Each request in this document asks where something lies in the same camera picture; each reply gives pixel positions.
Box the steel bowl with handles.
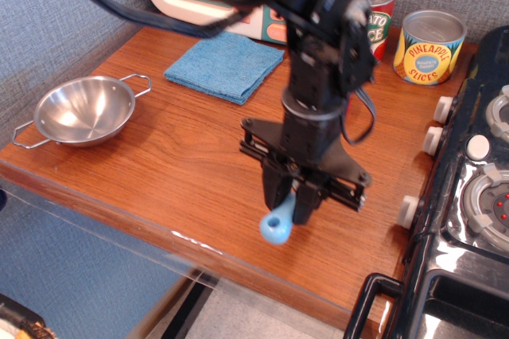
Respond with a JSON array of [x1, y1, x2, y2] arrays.
[[12, 73, 152, 150]]

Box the tomato sauce can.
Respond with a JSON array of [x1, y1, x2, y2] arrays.
[[367, 0, 396, 62]]

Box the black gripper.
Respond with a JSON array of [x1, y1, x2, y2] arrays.
[[240, 94, 371, 225]]

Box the black toy stove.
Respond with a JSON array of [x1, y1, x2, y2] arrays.
[[344, 26, 508, 338]]

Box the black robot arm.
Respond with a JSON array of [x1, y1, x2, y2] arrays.
[[220, 0, 376, 225]]

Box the blue scoop with grey bowl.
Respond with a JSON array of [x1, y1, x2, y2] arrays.
[[259, 193, 296, 245]]

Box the blue folded cloth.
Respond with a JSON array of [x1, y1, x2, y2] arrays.
[[164, 32, 284, 105]]

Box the pineapple slices can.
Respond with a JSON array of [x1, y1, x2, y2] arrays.
[[393, 10, 467, 86]]

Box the red white toy cheese wedge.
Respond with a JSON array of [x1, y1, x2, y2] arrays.
[[345, 93, 352, 119]]

